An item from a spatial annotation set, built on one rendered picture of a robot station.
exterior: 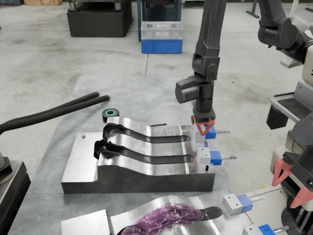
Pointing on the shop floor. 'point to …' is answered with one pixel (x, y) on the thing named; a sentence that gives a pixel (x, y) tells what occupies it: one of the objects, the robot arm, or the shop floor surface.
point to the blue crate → (161, 46)
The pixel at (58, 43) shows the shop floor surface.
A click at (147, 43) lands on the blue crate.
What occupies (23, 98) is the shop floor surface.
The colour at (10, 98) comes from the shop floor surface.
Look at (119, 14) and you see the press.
